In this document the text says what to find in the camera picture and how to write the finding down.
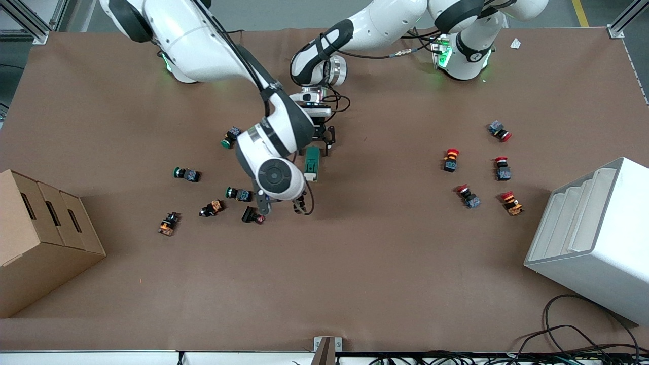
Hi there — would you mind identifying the green load switch white lever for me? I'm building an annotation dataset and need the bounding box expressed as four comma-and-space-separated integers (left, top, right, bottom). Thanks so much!
303, 146, 321, 184

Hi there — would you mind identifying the black button orange base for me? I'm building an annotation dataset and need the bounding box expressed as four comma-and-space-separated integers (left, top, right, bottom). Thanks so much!
199, 199, 225, 218
158, 212, 182, 237

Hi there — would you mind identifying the brown paper table cover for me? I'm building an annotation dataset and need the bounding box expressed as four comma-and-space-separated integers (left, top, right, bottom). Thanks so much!
0, 25, 649, 353

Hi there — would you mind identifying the red button orange base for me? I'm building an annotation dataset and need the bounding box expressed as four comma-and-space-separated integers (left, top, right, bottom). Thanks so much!
500, 191, 525, 216

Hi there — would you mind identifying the brown cardboard box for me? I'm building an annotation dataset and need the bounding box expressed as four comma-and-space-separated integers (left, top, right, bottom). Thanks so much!
0, 169, 107, 319

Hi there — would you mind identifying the white stepped storage rack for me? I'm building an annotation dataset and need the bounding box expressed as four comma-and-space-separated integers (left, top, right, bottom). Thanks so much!
524, 157, 649, 326

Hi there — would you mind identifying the black switch red tip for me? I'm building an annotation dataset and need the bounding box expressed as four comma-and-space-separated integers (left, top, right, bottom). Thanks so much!
241, 205, 266, 225

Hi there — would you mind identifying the black left arm wrist cable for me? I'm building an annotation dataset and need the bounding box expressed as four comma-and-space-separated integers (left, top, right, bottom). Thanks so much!
323, 30, 448, 115

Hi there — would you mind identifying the grey metal edge bracket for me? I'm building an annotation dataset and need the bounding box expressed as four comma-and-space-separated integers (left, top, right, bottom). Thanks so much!
313, 336, 343, 365

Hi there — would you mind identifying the black cable bundle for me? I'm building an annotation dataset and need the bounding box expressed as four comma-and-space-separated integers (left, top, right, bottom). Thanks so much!
368, 350, 649, 365

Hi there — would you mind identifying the white table edge rail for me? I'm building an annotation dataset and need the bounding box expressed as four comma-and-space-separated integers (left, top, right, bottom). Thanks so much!
0, 350, 316, 365

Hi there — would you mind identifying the black looping floor cable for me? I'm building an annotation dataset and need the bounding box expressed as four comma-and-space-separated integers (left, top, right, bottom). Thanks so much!
543, 294, 640, 355

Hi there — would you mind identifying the aluminium frame profile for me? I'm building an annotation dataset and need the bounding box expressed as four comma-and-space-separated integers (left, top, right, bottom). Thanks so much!
607, 0, 649, 39
0, 0, 69, 45

